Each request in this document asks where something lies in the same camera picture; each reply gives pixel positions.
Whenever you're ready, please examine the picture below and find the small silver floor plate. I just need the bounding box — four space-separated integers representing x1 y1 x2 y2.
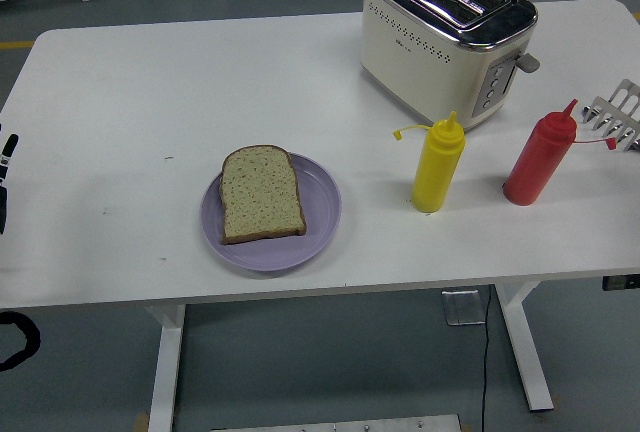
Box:
441 290 487 326

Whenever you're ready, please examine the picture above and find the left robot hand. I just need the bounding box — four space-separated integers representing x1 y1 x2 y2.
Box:
0 124 20 236

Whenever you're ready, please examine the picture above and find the yellow squeeze bottle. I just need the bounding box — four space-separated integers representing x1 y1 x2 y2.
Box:
393 111 467 214

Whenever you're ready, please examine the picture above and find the black floor cable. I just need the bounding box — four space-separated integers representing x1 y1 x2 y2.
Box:
479 285 494 432

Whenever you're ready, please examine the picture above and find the cream and chrome toaster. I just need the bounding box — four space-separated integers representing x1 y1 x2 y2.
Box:
360 0 542 134

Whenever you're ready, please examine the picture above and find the red squeeze bottle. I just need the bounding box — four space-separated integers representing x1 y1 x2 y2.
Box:
502 98 623 207

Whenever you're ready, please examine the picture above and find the purple round plate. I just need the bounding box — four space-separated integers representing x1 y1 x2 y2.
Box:
200 151 343 273

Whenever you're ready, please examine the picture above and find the white table leg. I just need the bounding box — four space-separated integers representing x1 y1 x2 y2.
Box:
494 281 555 412
144 304 187 432

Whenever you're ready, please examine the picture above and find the brown crusted bread slice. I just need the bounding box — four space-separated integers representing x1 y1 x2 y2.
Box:
219 144 308 246

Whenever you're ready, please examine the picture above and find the black table control panel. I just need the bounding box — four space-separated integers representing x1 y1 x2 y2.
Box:
601 275 640 292

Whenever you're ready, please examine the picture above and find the silver metal toast rack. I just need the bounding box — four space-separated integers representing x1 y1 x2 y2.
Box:
580 78 640 153

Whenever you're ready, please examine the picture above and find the large silver metal plate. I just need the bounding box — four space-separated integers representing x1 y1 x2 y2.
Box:
209 413 462 432

